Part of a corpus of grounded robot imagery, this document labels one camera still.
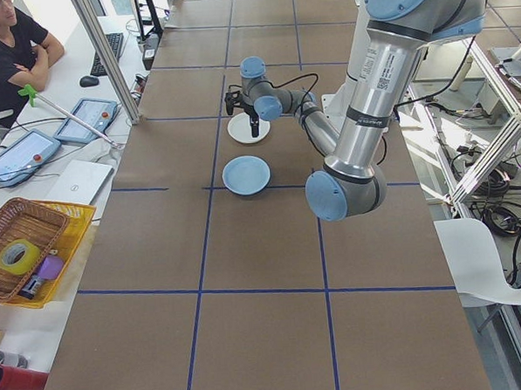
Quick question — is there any light blue round plate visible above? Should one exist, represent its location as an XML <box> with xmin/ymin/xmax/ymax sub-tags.
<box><xmin>221</xmin><ymin>159</ymin><xmax>273</xmax><ymax>200</ymax></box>

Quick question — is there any person in black t-shirt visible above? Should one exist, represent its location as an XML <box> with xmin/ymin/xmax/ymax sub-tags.
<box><xmin>0</xmin><ymin>0</ymin><xmax>70</xmax><ymax>130</ymax></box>

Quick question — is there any yellow tape roll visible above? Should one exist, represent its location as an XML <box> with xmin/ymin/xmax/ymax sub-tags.
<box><xmin>0</xmin><ymin>237</ymin><xmax>43</xmax><ymax>277</ymax></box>

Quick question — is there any green-tipped grabber stick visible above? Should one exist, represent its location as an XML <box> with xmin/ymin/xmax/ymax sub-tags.
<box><xmin>17</xmin><ymin>79</ymin><xmax>126</xmax><ymax>155</ymax></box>

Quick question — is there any purple plastic block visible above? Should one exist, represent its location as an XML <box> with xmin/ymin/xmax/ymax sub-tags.
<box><xmin>32</xmin><ymin>253</ymin><xmax>65</xmax><ymax>283</ymax></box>

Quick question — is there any brown wicker basket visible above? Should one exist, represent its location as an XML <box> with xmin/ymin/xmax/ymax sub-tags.
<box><xmin>0</xmin><ymin>195</ymin><xmax>74</xmax><ymax>302</ymax></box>

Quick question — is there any black box with white label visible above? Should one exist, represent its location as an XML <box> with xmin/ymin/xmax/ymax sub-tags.
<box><xmin>140</xmin><ymin>31</ymin><xmax>162</xmax><ymax>72</ymax></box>

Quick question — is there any blue-edged teach pendant tablet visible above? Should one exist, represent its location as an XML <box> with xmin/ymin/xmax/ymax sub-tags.
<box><xmin>50</xmin><ymin>95</ymin><xmax>123</xmax><ymax>148</ymax></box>
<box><xmin>0</xmin><ymin>127</ymin><xmax>65</xmax><ymax>188</ymax></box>

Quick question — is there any black cable tangle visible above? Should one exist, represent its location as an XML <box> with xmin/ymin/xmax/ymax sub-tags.
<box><xmin>458</xmin><ymin>137</ymin><xmax>521</xmax><ymax>290</ymax></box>

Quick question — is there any aluminium profile post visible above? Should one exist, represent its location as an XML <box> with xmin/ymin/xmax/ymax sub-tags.
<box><xmin>67</xmin><ymin>0</ymin><xmax>144</xmax><ymax>129</ymax></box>

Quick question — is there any red cylinder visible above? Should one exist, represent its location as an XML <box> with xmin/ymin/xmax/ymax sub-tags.
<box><xmin>0</xmin><ymin>360</ymin><xmax>51</xmax><ymax>390</ymax></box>

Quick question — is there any white paper sheet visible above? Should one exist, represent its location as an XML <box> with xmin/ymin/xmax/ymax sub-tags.
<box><xmin>432</xmin><ymin>215</ymin><xmax>521</xmax><ymax>311</ymax></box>

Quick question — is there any white round plate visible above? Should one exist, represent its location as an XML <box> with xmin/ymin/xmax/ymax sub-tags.
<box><xmin>226</xmin><ymin>110</ymin><xmax>272</xmax><ymax>147</ymax></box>

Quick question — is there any black computer keyboard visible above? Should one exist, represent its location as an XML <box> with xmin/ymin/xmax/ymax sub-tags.
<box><xmin>88</xmin><ymin>31</ymin><xmax>127</xmax><ymax>78</ymax></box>

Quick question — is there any white closed laptop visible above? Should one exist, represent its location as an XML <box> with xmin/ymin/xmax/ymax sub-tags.
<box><xmin>42</xmin><ymin>156</ymin><xmax>117</xmax><ymax>210</ymax></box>

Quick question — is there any V-shaped metal bar frame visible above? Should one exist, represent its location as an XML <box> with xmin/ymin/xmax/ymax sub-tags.
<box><xmin>398</xmin><ymin>32</ymin><xmax>521</xmax><ymax>223</ymax></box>

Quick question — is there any white mounting plate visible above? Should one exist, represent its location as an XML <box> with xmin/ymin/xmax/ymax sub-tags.
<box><xmin>488</xmin><ymin>45</ymin><xmax>521</xmax><ymax>89</ymax></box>

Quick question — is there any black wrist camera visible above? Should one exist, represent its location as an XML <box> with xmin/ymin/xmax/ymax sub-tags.
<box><xmin>223</xmin><ymin>84</ymin><xmax>244</xmax><ymax>117</ymax></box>

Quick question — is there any grey-blue round plate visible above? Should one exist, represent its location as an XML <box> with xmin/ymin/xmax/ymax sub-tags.
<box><xmin>221</xmin><ymin>154</ymin><xmax>272</xmax><ymax>197</ymax></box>

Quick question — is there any white crumpled cloth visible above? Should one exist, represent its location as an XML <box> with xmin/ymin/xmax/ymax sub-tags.
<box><xmin>85</xmin><ymin>136</ymin><xmax>127</xmax><ymax>170</ymax></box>

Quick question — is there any small black device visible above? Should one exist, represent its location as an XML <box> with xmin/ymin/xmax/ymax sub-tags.
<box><xmin>15</xmin><ymin>276</ymin><xmax>46</xmax><ymax>301</ymax></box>

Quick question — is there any yellow plastic crate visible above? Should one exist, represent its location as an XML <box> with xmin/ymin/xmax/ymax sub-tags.
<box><xmin>7</xmin><ymin>195</ymin><xmax>102</xmax><ymax>311</ymax></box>

